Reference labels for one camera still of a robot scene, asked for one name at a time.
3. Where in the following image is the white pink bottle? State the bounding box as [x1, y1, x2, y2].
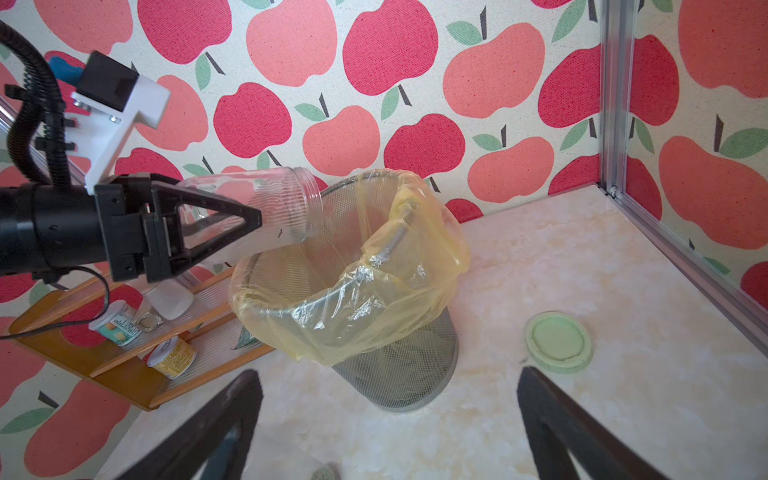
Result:
[144, 279, 194, 320]

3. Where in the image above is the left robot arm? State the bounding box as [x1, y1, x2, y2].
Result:
[1, 174, 263, 283]

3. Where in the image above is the green mung bean packet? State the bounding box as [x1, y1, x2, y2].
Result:
[234, 327, 262, 350]

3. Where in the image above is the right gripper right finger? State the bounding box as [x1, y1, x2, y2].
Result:
[517, 366, 665, 479]

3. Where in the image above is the ribbed glass jar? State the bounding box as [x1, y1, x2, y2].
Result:
[177, 165, 325, 266]

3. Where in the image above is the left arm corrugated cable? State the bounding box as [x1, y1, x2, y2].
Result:
[0, 20, 74, 191]

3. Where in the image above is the right aluminium corner post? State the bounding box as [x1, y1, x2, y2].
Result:
[599, 1, 637, 199]

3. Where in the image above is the green jar lid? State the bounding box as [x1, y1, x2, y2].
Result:
[525, 311, 594, 374]

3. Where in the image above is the yellow small can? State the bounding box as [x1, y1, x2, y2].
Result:
[147, 336, 197, 380]

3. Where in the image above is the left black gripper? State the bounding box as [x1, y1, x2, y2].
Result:
[94, 173, 262, 282]

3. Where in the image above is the green white cup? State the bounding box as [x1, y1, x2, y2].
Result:
[88, 300, 142, 347]

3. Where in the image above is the metal mesh trash bin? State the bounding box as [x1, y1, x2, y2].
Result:
[239, 169, 460, 414]

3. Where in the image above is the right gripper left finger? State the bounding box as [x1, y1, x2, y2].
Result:
[120, 370, 264, 479]

